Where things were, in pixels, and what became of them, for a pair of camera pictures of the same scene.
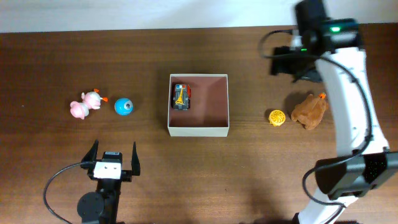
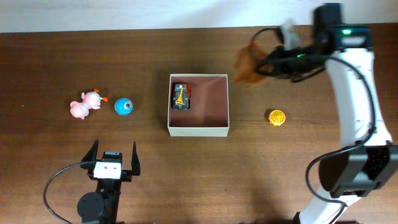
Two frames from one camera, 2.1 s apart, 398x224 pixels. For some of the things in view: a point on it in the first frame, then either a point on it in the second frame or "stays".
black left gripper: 128,173 stays
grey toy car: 182,96 stays
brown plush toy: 310,112 -> 245,63
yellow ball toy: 277,117 stays
